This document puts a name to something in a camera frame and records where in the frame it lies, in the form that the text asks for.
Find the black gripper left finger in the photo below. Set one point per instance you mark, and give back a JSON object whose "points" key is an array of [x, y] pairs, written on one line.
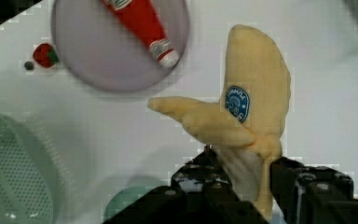
{"points": [[200, 193]]}

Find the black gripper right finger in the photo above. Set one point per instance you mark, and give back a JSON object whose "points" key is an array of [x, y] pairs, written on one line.
{"points": [[312, 194]]}

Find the yellow plush peeled banana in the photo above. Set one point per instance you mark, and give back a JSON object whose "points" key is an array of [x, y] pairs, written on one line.
{"points": [[244, 128]]}

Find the green mug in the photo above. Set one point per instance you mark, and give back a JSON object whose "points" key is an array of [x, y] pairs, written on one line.
{"points": [[123, 199]]}

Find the pale green perforated colander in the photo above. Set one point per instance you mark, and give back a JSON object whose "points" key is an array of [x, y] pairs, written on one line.
{"points": [[31, 187]]}

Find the grey round plate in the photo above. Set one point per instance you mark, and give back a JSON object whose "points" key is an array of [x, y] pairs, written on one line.
{"points": [[100, 51]]}

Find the red plush ketchup bottle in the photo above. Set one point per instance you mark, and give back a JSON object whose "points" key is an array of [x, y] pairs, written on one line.
{"points": [[140, 17]]}

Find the red plush strawberry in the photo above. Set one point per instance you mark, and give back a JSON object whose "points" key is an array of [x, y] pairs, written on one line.
{"points": [[45, 55]]}

